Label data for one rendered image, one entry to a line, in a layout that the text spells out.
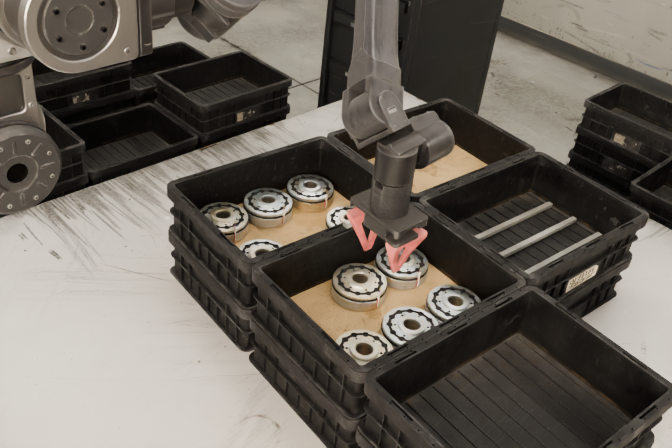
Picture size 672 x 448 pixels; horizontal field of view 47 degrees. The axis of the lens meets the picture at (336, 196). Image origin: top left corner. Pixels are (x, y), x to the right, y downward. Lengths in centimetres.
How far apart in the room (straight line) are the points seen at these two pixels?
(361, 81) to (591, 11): 386
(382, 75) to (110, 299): 81
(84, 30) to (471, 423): 82
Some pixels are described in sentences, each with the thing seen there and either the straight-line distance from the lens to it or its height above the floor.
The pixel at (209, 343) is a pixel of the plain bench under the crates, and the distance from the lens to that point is 151.
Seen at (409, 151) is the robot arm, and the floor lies 126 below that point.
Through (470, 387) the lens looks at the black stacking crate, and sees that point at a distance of 133.
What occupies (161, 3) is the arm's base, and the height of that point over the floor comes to 145.
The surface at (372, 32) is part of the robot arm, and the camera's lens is 108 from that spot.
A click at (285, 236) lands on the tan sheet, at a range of 156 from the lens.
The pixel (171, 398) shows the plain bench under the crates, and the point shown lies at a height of 70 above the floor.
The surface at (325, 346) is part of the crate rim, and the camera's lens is 121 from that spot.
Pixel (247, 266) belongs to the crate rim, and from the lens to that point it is 134.
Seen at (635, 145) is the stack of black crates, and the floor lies 51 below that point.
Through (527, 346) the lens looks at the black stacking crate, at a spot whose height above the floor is 83.
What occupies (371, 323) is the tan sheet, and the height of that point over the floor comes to 83.
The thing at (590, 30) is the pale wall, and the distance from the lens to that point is 489.
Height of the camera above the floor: 177
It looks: 34 degrees down
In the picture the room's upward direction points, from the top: 7 degrees clockwise
